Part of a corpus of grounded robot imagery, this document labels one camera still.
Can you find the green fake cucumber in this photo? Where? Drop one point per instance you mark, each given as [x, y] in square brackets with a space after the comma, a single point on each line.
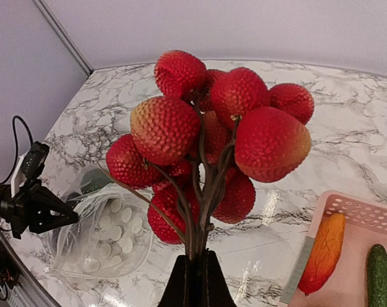
[377, 276]

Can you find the pink plastic basket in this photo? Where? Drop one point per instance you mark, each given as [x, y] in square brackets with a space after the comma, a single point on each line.
[366, 225]

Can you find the front aluminium rail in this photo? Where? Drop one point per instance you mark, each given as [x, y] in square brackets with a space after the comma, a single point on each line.
[18, 286]

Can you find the red orange fake mango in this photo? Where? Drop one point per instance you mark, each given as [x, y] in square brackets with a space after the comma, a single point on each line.
[325, 254]

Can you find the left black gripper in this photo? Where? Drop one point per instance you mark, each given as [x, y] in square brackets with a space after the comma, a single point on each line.
[34, 207]

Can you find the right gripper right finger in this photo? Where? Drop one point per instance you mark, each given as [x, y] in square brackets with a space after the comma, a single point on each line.
[215, 292]

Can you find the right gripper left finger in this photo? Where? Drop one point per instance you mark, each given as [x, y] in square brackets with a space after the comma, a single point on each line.
[177, 292]

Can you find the dark fake eggplant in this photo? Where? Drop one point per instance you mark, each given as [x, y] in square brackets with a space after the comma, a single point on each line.
[93, 180]

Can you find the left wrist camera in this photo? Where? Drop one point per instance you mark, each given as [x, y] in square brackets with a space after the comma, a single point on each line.
[29, 167]

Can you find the left aluminium frame post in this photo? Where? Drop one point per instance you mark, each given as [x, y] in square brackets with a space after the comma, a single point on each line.
[64, 37]

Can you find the clear zip top bag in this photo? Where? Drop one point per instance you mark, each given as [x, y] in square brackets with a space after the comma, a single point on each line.
[111, 239]

